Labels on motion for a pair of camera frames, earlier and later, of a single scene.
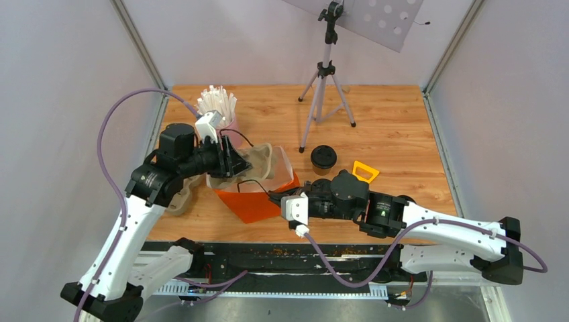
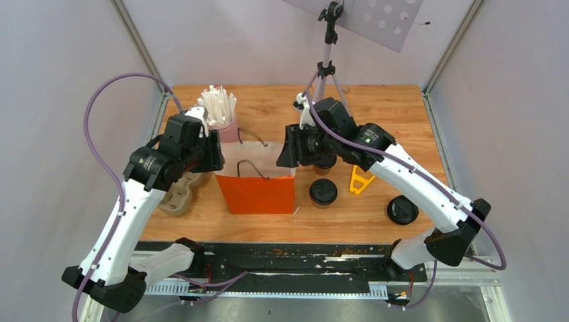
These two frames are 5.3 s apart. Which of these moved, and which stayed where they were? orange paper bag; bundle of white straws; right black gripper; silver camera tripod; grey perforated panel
Moved: right black gripper; orange paper bag
Stayed: grey perforated panel; silver camera tripod; bundle of white straws
